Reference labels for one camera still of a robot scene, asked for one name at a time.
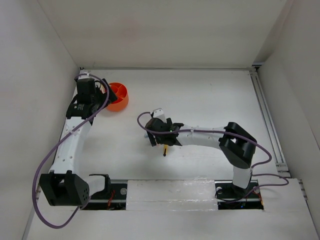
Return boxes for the orange round divided container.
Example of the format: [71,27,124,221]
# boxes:
[106,82,129,112]

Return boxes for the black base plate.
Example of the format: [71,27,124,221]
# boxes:
[83,179,128,211]
[214,180,264,210]

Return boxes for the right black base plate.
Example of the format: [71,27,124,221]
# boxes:
[214,180,264,210]

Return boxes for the aluminium rail frame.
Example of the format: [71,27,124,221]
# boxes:
[251,64,307,201]

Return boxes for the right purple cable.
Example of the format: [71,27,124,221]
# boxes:
[136,111,290,203]

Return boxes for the yellow black-tipped pen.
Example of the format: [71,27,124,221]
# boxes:
[163,145,168,157]

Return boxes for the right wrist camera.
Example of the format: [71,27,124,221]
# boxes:
[151,108,167,123]

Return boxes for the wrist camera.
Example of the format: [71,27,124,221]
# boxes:
[74,71,90,81]
[151,108,167,123]

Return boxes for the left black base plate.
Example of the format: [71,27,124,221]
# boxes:
[83,179,128,211]

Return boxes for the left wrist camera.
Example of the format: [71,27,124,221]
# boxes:
[74,71,90,81]

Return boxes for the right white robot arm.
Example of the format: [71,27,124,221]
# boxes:
[145,117,257,198]

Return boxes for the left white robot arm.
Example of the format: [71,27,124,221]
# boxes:
[39,74,118,207]

